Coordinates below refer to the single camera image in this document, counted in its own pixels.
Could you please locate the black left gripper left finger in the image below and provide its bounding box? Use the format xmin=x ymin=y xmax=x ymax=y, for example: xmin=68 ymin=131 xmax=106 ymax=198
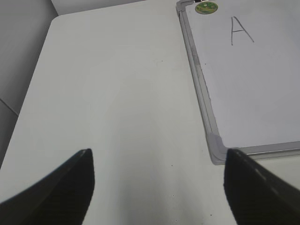
xmin=0 ymin=149 xmax=95 ymax=225

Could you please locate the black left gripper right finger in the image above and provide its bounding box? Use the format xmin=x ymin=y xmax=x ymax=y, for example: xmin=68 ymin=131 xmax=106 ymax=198
xmin=224 ymin=149 xmax=300 ymax=225

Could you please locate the round green magnet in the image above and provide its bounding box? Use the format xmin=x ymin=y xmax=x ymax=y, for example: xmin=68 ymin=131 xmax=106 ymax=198
xmin=195 ymin=1 xmax=218 ymax=15

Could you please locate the white board with grey frame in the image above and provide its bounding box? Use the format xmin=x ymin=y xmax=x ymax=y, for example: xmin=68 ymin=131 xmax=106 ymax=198
xmin=176 ymin=0 xmax=300 ymax=165

